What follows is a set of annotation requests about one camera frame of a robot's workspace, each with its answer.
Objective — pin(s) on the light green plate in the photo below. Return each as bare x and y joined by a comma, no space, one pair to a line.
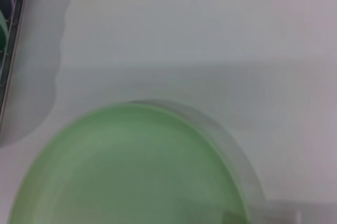
126,171

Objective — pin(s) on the dark green plate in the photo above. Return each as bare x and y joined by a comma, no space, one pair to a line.
3,32

